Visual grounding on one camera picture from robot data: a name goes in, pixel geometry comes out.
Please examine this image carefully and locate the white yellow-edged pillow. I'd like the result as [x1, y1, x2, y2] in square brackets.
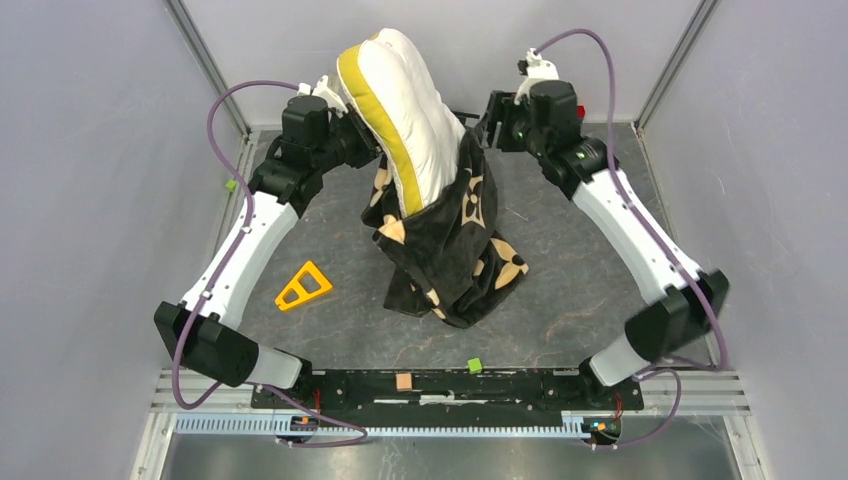
[336, 28, 465, 217]

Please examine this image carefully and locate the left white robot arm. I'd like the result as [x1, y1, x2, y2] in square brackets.
[154, 95, 380, 408]

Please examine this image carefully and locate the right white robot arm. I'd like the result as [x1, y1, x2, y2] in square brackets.
[479, 80, 729, 408]

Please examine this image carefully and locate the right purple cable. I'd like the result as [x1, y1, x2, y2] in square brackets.
[535, 28, 730, 452]

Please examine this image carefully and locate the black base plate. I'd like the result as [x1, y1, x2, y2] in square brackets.
[287, 368, 644, 427]

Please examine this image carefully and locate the tan wooden cube on base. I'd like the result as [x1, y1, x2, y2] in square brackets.
[395, 372, 413, 392]

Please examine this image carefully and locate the green cube on base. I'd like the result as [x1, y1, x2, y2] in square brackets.
[467, 358, 483, 374]

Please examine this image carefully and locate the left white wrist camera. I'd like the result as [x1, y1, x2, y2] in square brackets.
[297, 74, 349, 118]

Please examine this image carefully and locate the grey slotted cable duct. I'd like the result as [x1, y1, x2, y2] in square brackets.
[174, 413, 589, 440]

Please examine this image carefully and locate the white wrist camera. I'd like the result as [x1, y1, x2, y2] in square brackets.
[513, 48, 560, 105]
[297, 74, 349, 118]

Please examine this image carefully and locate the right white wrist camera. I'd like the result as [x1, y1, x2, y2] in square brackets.
[513, 48, 560, 105]

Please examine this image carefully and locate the yellow triangle stencil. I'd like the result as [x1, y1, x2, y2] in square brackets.
[275, 261, 334, 312]

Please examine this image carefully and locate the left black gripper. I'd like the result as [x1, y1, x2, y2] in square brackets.
[313, 102, 400, 174]

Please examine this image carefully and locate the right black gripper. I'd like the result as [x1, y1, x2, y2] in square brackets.
[472, 90, 548, 161]

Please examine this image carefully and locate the black floral pillowcase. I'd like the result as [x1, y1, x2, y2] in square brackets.
[361, 128, 529, 329]

